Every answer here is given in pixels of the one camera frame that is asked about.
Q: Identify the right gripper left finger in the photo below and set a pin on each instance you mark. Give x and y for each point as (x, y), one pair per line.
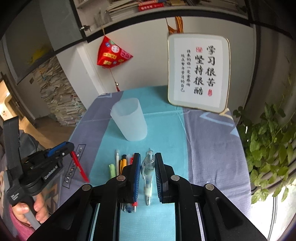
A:
(135, 175)

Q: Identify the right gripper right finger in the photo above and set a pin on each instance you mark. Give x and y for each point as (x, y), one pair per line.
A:
(161, 179)

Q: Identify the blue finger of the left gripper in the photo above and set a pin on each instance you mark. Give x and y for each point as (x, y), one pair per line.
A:
(62, 149)

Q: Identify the red clicker pen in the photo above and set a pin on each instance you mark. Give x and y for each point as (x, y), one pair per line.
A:
(134, 205)

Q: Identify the clear gel pen white grip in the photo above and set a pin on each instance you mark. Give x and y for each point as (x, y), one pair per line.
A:
(147, 171)

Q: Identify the orange black pen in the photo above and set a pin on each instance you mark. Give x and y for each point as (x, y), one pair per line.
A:
(122, 163)

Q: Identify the white slim pen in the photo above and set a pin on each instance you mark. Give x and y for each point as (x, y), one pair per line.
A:
(117, 159)

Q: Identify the blue ink clear pen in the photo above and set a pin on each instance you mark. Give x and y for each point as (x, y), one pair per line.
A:
(127, 207)

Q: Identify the person's left hand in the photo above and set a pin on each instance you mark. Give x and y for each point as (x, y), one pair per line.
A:
(21, 209)

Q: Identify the tall stack of books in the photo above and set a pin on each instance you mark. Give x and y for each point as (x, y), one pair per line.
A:
(59, 95)

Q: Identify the blue grey patterned tablecloth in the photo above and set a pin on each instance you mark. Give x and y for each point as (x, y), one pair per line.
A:
(202, 147)

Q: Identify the translucent white pen cup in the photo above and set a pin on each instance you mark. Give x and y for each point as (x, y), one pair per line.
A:
(128, 116)

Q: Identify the yellow plush toy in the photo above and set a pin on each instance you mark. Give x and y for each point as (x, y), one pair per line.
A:
(45, 49)

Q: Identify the red hanging fabric ornament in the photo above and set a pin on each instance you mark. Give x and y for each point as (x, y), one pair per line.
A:
(110, 54)

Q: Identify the white bookshelf cabinet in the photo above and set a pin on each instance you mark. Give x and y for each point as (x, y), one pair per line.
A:
(94, 16)

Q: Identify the green potted plant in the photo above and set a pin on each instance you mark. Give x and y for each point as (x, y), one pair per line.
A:
(269, 147)

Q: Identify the framed calligraphy sign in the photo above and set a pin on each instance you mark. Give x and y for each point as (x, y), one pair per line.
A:
(199, 71)

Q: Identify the glass cabinet door left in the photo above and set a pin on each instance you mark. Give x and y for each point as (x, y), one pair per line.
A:
(38, 23)

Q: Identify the red books on shelf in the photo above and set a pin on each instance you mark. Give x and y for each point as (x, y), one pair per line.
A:
(150, 6)

